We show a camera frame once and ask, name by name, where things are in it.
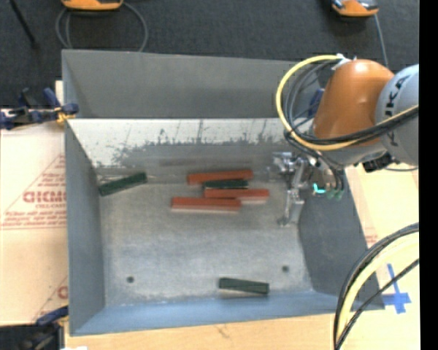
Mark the brown cardboard board red print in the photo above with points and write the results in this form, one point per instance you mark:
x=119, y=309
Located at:
x=29, y=239

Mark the grey metal bin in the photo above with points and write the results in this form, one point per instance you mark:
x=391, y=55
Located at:
x=190, y=250

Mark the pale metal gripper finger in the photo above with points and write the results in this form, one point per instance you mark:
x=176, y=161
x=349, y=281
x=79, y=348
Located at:
x=284, y=163
x=292, y=206

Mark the dark green flat block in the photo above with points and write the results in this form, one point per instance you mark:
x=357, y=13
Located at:
x=224, y=184
x=122, y=183
x=244, y=286

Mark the black cylinder on white bracket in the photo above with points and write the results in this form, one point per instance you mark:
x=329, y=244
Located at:
x=376, y=163

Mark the red-brown flat block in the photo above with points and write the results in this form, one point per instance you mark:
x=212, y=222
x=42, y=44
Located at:
x=219, y=176
x=204, y=203
x=241, y=194

